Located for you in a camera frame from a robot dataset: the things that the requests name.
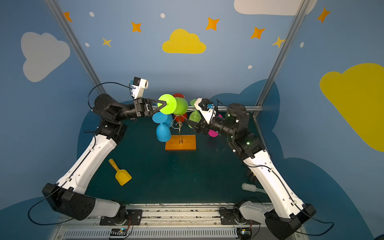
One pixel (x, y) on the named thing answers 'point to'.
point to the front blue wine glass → (163, 131)
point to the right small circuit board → (245, 233)
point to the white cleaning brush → (252, 188)
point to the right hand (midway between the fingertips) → (195, 109)
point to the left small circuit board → (118, 232)
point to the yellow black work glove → (252, 177)
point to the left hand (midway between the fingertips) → (165, 103)
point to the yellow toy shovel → (122, 176)
